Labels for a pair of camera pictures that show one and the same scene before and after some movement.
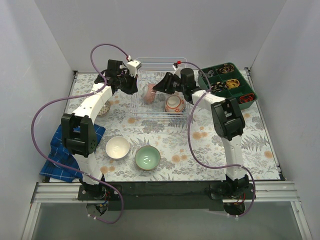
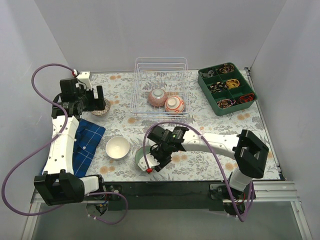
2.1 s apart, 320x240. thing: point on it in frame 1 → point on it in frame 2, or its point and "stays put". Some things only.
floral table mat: x=182 y=148 stays put
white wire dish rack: x=149 y=103 stays put
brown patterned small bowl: x=105 y=109 stays put
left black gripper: x=127 y=83 → x=93 y=99
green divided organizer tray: x=225 y=81 stays put
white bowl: x=117 y=147 stays put
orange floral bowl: x=175 y=103 stays put
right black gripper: x=169 y=83 → x=161 y=158
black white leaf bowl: x=150 y=95 → x=157 y=97
